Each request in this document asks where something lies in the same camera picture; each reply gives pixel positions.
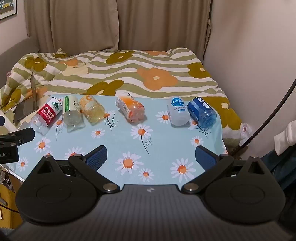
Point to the red label clear bottle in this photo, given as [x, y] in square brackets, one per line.
[47, 113]

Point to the dark blue cloth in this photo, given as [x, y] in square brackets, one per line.
[282, 166]

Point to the blue plastic bottle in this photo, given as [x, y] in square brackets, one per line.
[201, 111]

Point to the green label clear bottle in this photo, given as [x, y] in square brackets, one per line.
[71, 113]

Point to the grey padded headboard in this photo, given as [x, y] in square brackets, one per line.
[18, 48]

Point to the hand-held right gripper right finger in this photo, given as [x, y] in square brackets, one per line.
[204, 158]

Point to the white plastic bag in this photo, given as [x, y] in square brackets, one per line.
[247, 131]

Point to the grey open laptop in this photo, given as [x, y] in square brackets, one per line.
[24, 109]

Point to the striped floral blanket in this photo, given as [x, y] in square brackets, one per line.
[138, 69]

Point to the beige curtain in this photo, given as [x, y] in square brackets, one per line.
[92, 23]

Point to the yellow box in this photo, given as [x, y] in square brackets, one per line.
[9, 204]

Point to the white plastic bottle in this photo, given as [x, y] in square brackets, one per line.
[178, 112]

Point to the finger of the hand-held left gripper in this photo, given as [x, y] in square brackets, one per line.
[23, 136]

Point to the yellow label clear bottle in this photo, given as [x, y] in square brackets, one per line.
[91, 109]

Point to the orange plastic bottle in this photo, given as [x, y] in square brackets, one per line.
[130, 107]

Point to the daisy print blue tablecloth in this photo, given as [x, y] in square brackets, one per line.
[152, 150]

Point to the white cloth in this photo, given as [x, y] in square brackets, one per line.
[285, 139]

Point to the framed wall picture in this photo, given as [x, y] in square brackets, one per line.
[7, 8]

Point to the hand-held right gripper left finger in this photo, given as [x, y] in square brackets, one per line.
[98, 157]

